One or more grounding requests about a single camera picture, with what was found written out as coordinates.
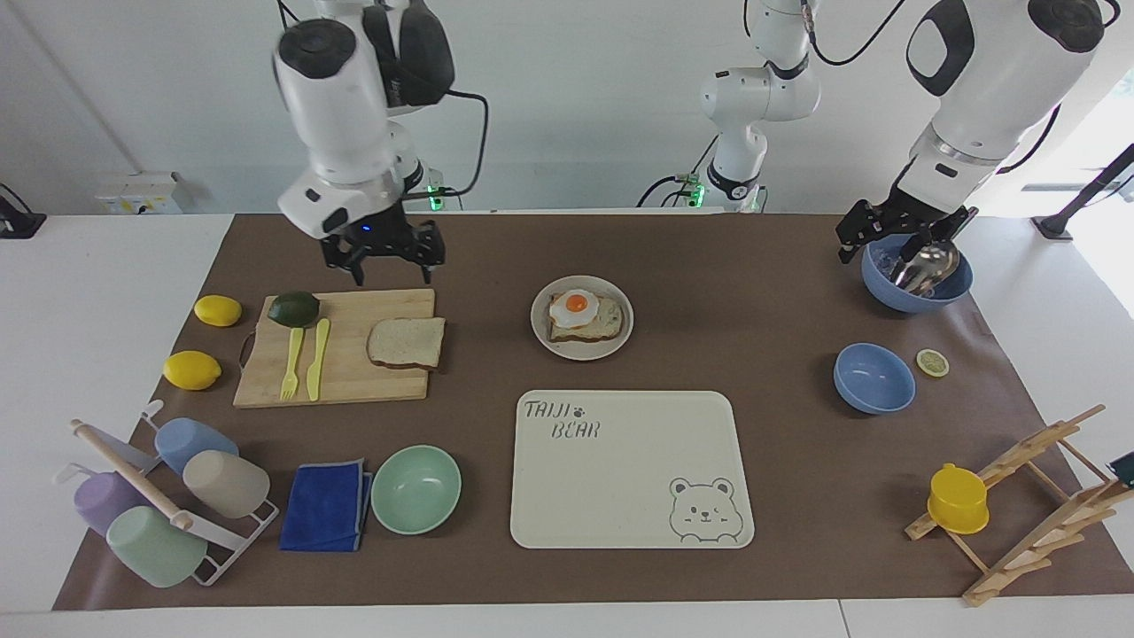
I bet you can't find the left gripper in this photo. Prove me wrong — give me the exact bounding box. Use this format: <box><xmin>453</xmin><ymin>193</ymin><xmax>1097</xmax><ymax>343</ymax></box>
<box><xmin>836</xmin><ymin>177</ymin><xmax>981</xmax><ymax>286</ymax></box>

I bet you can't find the purple cup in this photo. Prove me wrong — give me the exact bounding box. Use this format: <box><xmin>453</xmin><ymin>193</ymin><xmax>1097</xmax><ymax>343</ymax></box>
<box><xmin>73</xmin><ymin>471</ymin><xmax>152</xmax><ymax>539</ymax></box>

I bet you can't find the black cable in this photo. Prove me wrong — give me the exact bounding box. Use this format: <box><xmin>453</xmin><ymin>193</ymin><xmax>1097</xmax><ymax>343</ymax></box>
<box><xmin>440</xmin><ymin>88</ymin><xmax>491</xmax><ymax>197</ymax></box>
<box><xmin>996</xmin><ymin>104</ymin><xmax>1063</xmax><ymax>176</ymax></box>
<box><xmin>800</xmin><ymin>0</ymin><xmax>908</xmax><ymax>68</ymax></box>
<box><xmin>635</xmin><ymin>133</ymin><xmax>720</xmax><ymax>210</ymax></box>

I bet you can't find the plain bread slice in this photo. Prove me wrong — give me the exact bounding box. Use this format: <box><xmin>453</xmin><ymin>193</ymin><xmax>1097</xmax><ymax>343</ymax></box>
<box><xmin>365</xmin><ymin>316</ymin><xmax>447</xmax><ymax>372</ymax></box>

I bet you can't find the blue folded cloth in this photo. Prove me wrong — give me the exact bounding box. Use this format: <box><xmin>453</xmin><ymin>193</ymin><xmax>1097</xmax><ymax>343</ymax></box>
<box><xmin>279</xmin><ymin>457</ymin><xmax>374</xmax><ymax>554</ymax></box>

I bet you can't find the green cup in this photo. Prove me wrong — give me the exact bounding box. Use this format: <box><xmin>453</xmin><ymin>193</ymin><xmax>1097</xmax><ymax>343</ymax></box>
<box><xmin>105</xmin><ymin>504</ymin><xmax>210</xmax><ymax>589</ymax></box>

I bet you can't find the wooden drying rack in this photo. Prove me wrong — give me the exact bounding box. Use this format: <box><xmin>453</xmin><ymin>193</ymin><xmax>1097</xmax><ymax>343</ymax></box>
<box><xmin>905</xmin><ymin>404</ymin><xmax>1134</xmax><ymax>609</ymax></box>

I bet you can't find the beige cup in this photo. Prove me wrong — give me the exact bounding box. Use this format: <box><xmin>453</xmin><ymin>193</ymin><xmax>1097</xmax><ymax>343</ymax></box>
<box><xmin>182</xmin><ymin>449</ymin><xmax>272</xmax><ymax>521</ymax></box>

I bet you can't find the wooden cutting board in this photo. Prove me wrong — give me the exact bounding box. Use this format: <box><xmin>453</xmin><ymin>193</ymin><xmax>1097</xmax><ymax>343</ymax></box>
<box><xmin>232</xmin><ymin>288</ymin><xmax>438</xmax><ymax>409</ymax></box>

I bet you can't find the beige round plate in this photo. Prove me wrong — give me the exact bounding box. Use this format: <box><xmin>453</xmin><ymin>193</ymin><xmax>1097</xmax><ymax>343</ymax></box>
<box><xmin>530</xmin><ymin>275</ymin><xmax>635</xmax><ymax>362</ymax></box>

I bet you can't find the blue cup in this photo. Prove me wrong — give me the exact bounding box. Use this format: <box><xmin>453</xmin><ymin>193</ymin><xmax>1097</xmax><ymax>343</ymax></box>
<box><xmin>154</xmin><ymin>416</ymin><xmax>240</xmax><ymax>477</ymax></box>

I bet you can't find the yellow cup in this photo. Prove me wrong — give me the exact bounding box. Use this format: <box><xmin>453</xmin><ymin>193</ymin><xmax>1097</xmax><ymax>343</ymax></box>
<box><xmin>926</xmin><ymin>462</ymin><xmax>990</xmax><ymax>536</ymax></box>

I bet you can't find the yellow-green plastic fork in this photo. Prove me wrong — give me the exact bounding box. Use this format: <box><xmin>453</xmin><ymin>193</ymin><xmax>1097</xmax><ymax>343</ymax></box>
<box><xmin>279</xmin><ymin>326</ymin><xmax>306</xmax><ymax>402</ymax></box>

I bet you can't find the black stand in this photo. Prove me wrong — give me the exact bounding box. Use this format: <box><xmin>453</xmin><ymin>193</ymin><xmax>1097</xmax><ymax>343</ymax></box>
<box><xmin>0</xmin><ymin>183</ymin><xmax>48</xmax><ymax>241</ymax></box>
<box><xmin>1031</xmin><ymin>142</ymin><xmax>1134</xmax><ymax>243</ymax></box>

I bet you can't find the bread slice with spread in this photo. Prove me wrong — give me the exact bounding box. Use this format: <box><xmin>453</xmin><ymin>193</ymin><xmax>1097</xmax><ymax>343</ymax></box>
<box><xmin>547</xmin><ymin>292</ymin><xmax>625</xmax><ymax>344</ymax></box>

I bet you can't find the green bowl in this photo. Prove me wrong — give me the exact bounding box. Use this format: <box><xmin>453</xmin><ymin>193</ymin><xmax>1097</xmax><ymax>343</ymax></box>
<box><xmin>369</xmin><ymin>444</ymin><xmax>463</xmax><ymax>537</ymax></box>

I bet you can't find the yellow-green plastic knife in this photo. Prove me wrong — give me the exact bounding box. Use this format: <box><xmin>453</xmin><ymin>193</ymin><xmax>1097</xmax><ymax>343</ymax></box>
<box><xmin>306</xmin><ymin>317</ymin><xmax>332</xmax><ymax>402</ymax></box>

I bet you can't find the cream tray with bear print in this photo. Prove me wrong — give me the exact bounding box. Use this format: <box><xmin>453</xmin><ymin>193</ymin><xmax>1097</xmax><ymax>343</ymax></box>
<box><xmin>509</xmin><ymin>389</ymin><xmax>757</xmax><ymax>550</ymax></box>

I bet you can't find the blue bowl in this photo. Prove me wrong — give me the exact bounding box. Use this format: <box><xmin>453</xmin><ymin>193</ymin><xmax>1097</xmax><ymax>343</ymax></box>
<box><xmin>861</xmin><ymin>234</ymin><xmax>975</xmax><ymax>315</ymax></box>
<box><xmin>832</xmin><ymin>342</ymin><xmax>917</xmax><ymax>416</ymax></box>

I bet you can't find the dark green avocado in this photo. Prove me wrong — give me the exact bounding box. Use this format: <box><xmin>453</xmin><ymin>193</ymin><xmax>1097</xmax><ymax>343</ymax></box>
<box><xmin>267</xmin><ymin>291</ymin><xmax>322</xmax><ymax>330</ymax></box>

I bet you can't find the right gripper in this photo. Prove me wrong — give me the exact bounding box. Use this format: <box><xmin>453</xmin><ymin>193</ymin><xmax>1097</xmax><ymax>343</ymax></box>
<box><xmin>320</xmin><ymin>206</ymin><xmax>447</xmax><ymax>287</ymax></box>

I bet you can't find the yellow lemon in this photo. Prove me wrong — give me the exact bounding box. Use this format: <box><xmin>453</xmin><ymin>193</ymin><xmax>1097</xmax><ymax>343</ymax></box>
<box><xmin>194</xmin><ymin>294</ymin><xmax>243</xmax><ymax>328</ymax></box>
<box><xmin>163</xmin><ymin>350</ymin><xmax>223</xmax><ymax>392</ymax></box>

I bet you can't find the metal spoon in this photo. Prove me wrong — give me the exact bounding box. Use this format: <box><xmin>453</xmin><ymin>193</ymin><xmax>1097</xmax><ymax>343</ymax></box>
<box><xmin>895</xmin><ymin>243</ymin><xmax>963</xmax><ymax>299</ymax></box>

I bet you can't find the fried egg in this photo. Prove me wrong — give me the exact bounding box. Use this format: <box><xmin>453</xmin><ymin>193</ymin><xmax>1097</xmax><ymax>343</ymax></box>
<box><xmin>548</xmin><ymin>289</ymin><xmax>602</xmax><ymax>331</ymax></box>

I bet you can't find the white cup rack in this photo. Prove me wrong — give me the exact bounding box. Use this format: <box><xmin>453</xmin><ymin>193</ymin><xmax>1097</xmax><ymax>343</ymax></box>
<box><xmin>51</xmin><ymin>400</ymin><xmax>281</xmax><ymax>588</ymax></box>

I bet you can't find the white wall socket box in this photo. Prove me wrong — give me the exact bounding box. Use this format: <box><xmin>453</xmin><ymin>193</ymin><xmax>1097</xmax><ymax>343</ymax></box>
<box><xmin>94</xmin><ymin>171</ymin><xmax>185</xmax><ymax>216</ymax></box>

